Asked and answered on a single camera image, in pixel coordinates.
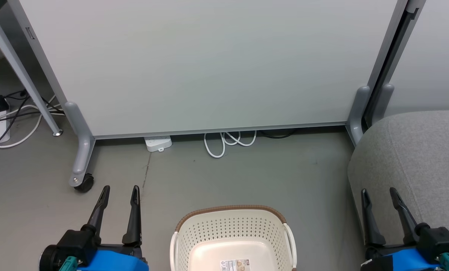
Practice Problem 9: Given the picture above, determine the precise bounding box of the partition board with dark edge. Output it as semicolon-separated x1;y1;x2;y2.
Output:
362;0;449;130

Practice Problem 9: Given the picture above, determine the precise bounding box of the paper label sticker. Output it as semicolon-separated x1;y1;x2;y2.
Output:
220;259;250;271

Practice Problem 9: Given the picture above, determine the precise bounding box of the grey fabric sofa seat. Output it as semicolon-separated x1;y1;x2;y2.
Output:
348;110;449;256

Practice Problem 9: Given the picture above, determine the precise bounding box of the black floor cable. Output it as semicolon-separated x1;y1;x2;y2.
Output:
261;129;296;139

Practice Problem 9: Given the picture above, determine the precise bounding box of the white coiled cable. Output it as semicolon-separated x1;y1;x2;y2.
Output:
204;130;257;158

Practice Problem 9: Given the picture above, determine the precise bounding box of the white rolling partition board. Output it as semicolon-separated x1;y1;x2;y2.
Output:
7;0;409;189

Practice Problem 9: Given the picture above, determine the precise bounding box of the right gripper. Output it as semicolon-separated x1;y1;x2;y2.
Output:
361;187;447;271

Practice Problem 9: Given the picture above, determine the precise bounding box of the black partition caster wheel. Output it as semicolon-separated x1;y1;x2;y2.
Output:
76;173;94;193

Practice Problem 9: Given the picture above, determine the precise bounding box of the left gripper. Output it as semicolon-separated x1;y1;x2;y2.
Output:
78;185;149;271

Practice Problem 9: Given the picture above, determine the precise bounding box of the small white power strip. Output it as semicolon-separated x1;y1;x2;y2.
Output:
144;135;172;152

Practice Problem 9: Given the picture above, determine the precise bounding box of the grey metal desk leg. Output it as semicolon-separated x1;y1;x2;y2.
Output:
0;0;64;137

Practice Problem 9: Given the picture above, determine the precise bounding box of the cream perforated laundry basket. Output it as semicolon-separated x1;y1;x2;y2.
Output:
170;205;297;271

